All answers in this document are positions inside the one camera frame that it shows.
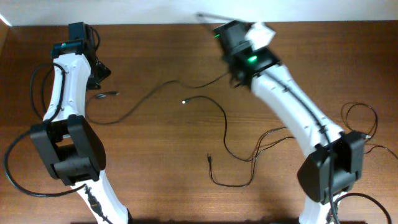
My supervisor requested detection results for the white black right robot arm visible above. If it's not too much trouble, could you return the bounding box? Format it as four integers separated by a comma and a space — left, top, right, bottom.
213, 20, 364, 223

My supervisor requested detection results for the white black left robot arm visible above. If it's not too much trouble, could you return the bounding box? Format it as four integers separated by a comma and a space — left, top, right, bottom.
30, 22, 132, 223

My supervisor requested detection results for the black cable silver tip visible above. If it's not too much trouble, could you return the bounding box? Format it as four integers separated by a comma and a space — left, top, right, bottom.
182, 95, 254, 162

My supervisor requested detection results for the black usb-c cable with label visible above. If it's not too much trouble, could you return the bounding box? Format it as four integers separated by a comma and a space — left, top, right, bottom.
84, 71, 231, 126

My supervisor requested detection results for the thin black dark-red cable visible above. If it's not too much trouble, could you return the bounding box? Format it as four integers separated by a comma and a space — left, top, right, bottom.
206, 102, 398, 188

